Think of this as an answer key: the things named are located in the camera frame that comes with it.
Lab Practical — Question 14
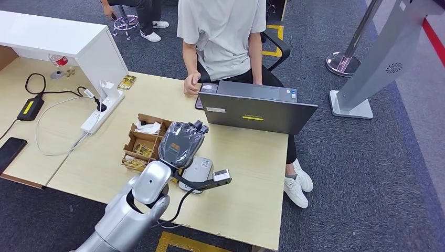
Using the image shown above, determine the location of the yellow card pack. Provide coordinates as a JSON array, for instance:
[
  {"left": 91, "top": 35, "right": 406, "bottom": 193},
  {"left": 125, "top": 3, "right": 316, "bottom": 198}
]
[{"left": 117, "top": 75, "right": 137, "bottom": 90}]

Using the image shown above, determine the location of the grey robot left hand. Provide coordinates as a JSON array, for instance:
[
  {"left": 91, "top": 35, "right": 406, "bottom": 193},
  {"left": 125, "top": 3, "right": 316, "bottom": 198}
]
[{"left": 158, "top": 120, "right": 210, "bottom": 171}]

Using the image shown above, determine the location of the white charger plug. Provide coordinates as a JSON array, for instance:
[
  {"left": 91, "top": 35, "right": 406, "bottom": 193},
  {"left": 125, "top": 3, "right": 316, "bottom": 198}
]
[{"left": 100, "top": 80, "right": 120, "bottom": 100}]

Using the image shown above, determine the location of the slim dark smartphone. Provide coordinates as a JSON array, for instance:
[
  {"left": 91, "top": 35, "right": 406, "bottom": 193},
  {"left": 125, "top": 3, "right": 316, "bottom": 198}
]
[{"left": 194, "top": 82, "right": 219, "bottom": 111}]

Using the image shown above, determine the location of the white desk shelf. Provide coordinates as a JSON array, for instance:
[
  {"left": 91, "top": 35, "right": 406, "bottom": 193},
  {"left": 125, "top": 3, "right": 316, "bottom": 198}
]
[{"left": 0, "top": 10, "right": 129, "bottom": 96}]

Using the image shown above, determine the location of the black power adapter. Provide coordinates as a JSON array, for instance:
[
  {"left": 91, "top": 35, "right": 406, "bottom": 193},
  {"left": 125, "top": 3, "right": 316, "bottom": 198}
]
[{"left": 16, "top": 96, "right": 45, "bottom": 122}]

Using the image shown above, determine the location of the grey kiosk stand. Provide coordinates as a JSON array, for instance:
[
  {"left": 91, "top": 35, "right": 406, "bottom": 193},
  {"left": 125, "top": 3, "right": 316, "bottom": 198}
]
[{"left": 329, "top": 0, "right": 445, "bottom": 120}]

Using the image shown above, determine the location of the white power strip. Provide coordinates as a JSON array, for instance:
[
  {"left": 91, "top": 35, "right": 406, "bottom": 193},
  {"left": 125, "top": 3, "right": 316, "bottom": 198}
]
[{"left": 80, "top": 89, "right": 126, "bottom": 136}]

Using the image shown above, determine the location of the person in background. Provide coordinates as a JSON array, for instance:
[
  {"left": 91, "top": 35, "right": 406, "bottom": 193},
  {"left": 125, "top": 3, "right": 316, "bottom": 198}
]
[{"left": 100, "top": 0, "right": 171, "bottom": 43}]

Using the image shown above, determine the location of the chrome stanchion post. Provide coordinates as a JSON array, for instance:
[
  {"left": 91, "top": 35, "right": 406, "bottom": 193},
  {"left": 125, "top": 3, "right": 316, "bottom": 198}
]
[{"left": 325, "top": 0, "right": 384, "bottom": 78}]

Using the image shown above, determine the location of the thin black adapter cable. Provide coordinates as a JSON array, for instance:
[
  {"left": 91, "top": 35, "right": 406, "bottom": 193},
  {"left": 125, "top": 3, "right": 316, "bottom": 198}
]
[{"left": 0, "top": 118, "right": 21, "bottom": 141}]

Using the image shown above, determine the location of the person's right hand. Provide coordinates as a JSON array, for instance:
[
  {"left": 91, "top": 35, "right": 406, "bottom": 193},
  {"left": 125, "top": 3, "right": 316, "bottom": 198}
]
[{"left": 183, "top": 72, "right": 202, "bottom": 97}]

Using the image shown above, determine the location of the grey laptop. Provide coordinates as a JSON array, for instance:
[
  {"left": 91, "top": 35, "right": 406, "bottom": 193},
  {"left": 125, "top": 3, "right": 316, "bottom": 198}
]
[{"left": 198, "top": 80, "right": 319, "bottom": 136}]

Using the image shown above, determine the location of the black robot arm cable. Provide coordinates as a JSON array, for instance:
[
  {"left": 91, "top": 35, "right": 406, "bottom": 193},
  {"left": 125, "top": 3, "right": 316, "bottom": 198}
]
[{"left": 153, "top": 188, "right": 195, "bottom": 229}]

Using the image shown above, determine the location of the black office chair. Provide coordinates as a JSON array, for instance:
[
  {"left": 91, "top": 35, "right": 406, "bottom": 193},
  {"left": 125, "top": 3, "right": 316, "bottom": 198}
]
[{"left": 194, "top": 31, "right": 291, "bottom": 84}]

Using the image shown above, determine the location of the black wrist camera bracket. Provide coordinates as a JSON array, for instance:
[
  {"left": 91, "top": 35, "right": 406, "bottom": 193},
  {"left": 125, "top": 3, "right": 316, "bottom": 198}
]
[{"left": 173, "top": 170, "right": 232, "bottom": 191}]

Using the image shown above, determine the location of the black mains cable with plug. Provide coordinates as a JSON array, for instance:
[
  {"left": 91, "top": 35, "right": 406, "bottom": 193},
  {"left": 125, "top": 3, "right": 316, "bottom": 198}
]
[{"left": 24, "top": 72, "right": 108, "bottom": 113}]

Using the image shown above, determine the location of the large black smartphone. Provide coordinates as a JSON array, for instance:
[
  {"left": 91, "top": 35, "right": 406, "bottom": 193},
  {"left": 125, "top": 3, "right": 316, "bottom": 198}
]
[{"left": 0, "top": 136, "right": 28, "bottom": 175}]

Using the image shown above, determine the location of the chrome stool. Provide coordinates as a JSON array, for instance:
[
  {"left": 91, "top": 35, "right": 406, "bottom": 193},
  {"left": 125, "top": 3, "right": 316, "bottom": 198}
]
[{"left": 112, "top": 5, "right": 140, "bottom": 41}]

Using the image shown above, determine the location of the clear bottle with red label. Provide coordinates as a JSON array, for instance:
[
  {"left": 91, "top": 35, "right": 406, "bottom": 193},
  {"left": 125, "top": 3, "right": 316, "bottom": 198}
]
[{"left": 48, "top": 53, "right": 69, "bottom": 68}]

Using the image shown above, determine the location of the person seated at desk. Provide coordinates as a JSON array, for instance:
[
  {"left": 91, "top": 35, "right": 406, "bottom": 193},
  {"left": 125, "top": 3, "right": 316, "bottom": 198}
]
[{"left": 176, "top": 0, "right": 314, "bottom": 209}]

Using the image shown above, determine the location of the white plastic bag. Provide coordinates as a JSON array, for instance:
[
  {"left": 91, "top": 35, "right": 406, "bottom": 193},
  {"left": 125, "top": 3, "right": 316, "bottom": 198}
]
[{"left": 134, "top": 120, "right": 163, "bottom": 135}]

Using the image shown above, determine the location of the grey card reader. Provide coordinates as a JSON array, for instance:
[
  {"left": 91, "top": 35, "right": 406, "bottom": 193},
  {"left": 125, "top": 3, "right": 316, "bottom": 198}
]
[{"left": 178, "top": 155, "right": 214, "bottom": 194}]

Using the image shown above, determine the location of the cardboard desk organizer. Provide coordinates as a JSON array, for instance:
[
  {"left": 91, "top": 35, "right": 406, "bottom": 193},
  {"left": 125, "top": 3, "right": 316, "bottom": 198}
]
[{"left": 121, "top": 113, "right": 179, "bottom": 183}]

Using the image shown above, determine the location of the white charging cable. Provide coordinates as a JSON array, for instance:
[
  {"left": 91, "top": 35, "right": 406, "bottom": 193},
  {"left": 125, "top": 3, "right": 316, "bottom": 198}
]
[{"left": 34, "top": 80, "right": 104, "bottom": 156}]

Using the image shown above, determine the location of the pale patterned card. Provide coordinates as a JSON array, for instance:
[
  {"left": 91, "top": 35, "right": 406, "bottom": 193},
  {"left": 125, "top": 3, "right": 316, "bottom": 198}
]
[{"left": 121, "top": 158, "right": 149, "bottom": 172}]

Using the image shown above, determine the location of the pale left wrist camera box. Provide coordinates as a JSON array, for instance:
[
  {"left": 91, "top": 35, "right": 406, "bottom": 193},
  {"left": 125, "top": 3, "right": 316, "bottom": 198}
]
[{"left": 212, "top": 169, "right": 232, "bottom": 184}]

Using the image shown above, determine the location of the yellow green room key card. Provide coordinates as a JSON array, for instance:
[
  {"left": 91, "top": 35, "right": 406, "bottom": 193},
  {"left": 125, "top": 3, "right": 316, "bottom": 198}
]
[{"left": 133, "top": 143, "right": 155, "bottom": 158}]

